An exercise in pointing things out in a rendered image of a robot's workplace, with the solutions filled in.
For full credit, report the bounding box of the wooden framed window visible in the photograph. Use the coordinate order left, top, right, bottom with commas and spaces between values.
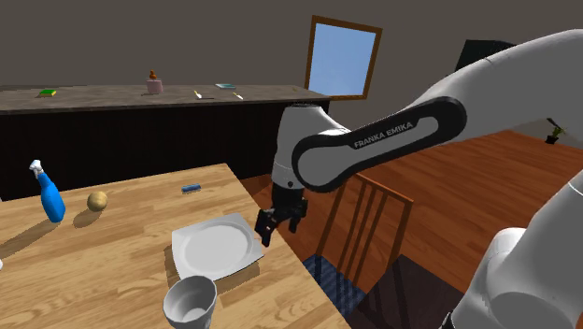
304, 14, 384, 101

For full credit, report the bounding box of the blue spray bottle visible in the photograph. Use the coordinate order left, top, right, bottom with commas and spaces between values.
28, 159, 66, 224

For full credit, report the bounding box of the white cup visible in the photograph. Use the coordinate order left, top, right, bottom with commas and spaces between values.
162, 274, 219, 329

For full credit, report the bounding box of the dark kitchen counter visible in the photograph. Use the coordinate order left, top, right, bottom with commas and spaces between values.
0, 67, 333, 202

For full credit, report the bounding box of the small potted plant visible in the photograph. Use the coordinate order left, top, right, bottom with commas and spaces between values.
545, 117, 567, 146

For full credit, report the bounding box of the tan potato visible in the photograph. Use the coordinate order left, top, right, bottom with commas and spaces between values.
86, 191, 109, 213

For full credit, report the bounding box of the wooden chair with blue seat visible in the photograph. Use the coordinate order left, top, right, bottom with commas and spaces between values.
302, 172, 416, 320

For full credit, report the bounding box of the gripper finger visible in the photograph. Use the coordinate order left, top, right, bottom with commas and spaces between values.
254, 207, 278, 249
288, 203, 309, 235

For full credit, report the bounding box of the wooden table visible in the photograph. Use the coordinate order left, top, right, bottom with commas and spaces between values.
0, 163, 352, 329

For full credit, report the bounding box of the white square plate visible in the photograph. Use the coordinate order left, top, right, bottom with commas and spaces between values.
171, 211, 265, 282

